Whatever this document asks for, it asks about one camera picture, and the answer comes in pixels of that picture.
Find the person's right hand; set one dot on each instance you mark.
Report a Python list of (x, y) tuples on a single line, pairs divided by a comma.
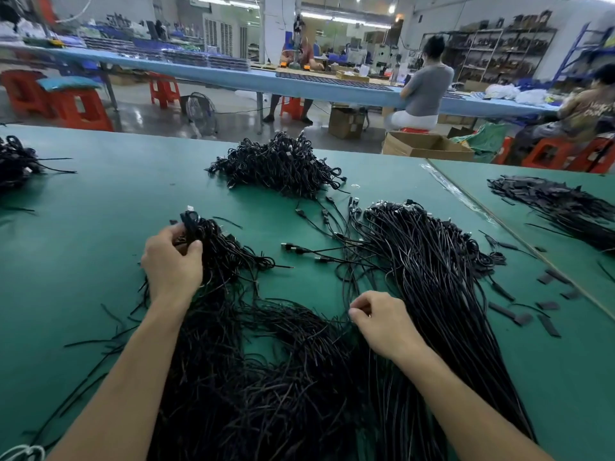
[(384, 321)]

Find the person's left hand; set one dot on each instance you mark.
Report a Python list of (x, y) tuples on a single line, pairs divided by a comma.
[(171, 269)]

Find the person's left forearm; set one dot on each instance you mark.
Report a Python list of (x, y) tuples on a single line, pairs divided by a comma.
[(125, 389)]

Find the person's right forearm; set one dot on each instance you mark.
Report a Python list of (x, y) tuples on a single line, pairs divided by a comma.
[(471, 413)]

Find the grey floor fan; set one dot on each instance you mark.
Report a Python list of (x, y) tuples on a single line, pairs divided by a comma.
[(199, 115)]

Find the scattered dark tie pieces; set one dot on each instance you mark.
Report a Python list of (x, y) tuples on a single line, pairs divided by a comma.
[(548, 326)]

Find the red plastic stool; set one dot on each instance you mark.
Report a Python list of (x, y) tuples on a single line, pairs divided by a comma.
[(292, 108), (21, 93), (164, 91), (548, 153)]

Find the open cardboard box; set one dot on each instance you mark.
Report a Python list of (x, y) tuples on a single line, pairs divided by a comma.
[(428, 147)]

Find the red stool with blue seat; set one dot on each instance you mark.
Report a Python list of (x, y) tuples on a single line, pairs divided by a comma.
[(79, 105)]

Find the small cardboard box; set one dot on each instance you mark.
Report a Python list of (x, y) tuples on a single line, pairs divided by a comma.
[(348, 123)]

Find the green bag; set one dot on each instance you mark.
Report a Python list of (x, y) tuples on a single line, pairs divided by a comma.
[(488, 141)]

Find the long blue workbench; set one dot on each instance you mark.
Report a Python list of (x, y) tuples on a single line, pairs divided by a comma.
[(264, 79)]

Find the pile of white bags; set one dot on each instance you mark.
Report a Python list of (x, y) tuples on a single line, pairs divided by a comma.
[(517, 95)]

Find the white pillar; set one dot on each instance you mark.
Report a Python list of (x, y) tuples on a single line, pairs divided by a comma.
[(281, 26)]

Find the metal storage shelf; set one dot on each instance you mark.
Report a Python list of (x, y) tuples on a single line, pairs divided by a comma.
[(500, 48)]

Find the blue metal rack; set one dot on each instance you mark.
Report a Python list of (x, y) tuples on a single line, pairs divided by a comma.
[(581, 52)]

